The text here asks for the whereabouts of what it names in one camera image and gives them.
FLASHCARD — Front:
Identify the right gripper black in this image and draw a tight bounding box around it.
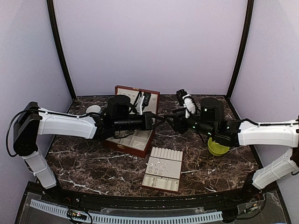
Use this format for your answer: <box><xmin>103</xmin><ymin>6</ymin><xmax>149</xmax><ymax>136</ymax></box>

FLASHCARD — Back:
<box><xmin>164</xmin><ymin>107</ymin><xmax>216</xmax><ymax>138</ymax></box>

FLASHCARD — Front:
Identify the brown leather jewelry box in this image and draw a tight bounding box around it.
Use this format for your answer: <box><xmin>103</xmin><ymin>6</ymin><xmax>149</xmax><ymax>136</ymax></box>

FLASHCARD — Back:
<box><xmin>102</xmin><ymin>85</ymin><xmax>160</xmax><ymax>158</ymax></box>

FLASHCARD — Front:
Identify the beige jewelry tray insert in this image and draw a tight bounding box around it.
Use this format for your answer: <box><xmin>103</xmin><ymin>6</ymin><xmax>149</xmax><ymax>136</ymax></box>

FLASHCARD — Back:
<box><xmin>142</xmin><ymin>147</ymin><xmax>183</xmax><ymax>192</ymax></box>

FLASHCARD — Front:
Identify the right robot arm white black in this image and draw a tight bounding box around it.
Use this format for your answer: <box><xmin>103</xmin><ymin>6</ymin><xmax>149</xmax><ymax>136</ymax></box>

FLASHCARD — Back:
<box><xmin>165</xmin><ymin>96</ymin><xmax>299</xmax><ymax>203</ymax></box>

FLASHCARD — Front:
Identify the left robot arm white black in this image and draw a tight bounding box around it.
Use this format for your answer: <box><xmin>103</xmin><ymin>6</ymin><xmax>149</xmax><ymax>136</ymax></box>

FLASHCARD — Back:
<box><xmin>9</xmin><ymin>95</ymin><xmax>164</xmax><ymax>203</ymax></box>

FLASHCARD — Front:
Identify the green plastic bowl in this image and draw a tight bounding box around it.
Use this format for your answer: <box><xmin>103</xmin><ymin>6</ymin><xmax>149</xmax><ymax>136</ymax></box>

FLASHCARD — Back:
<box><xmin>207</xmin><ymin>138</ymin><xmax>230</xmax><ymax>156</ymax></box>

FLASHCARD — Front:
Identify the blue ceramic mug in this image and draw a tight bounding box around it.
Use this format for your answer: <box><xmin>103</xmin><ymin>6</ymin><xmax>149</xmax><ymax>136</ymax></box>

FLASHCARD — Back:
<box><xmin>86</xmin><ymin>105</ymin><xmax>101</xmax><ymax>113</ymax></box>

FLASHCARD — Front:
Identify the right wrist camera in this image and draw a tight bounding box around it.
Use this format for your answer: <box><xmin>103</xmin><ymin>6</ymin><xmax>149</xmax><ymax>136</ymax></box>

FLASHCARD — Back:
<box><xmin>176</xmin><ymin>89</ymin><xmax>199</xmax><ymax>119</ymax></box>

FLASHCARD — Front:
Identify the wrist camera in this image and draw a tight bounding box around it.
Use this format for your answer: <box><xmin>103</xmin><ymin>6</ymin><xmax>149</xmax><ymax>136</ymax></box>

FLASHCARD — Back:
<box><xmin>176</xmin><ymin>89</ymin><xmax>199</xmax><ymax>119</ymax></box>
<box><xmin>135</xmin><ymin>91</ymin><xmax>151</xmax><ymax>115</ymax></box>

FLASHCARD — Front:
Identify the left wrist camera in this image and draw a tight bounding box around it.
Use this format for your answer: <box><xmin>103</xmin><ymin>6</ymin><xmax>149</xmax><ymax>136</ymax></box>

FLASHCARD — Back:
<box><xmin>135</xmin><ymin>91</ymin><xmax>151</xmax><ymax>115</ymax></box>

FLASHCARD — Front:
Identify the black front rail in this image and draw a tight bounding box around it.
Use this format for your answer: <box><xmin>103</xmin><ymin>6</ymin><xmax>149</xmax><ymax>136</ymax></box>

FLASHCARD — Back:
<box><xmin>31</xmin><ymin>183</ymin><xmax>267</xmax><ymax>210</ymax></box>

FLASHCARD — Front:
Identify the grey cable duct strip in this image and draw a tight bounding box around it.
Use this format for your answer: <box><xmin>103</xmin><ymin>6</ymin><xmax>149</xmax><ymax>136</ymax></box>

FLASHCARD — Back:
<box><xmin>29</xmin><ymin>200</ymin><xmax>224</xmax><ymax>224</ymax></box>

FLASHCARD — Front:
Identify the right black frame post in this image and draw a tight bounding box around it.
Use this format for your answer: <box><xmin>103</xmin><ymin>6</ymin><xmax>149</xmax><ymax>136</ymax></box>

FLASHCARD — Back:
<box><xmin>226</xmin><ymin>0</ymin><xmax>254</xmax><ymax>101</ymax></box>

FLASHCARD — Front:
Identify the black frame post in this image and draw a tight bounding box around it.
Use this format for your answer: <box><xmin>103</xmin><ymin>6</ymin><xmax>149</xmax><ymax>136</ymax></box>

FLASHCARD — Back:
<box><xmin>46</xmin><ymin>0</ymin><xmax>77</xmax><ymax>100</ymax></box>
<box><xmin>226</xmin><ymin>0</ymin><xmax>254</xmax><ymax>101</ymax></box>

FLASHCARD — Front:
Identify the left black frame post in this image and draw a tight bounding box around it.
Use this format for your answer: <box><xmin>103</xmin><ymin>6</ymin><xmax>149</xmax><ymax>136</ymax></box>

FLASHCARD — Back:
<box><xmin>46</xmin><ymin>0</ymin><xmax>77</xmax><ymax>100</ymax></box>

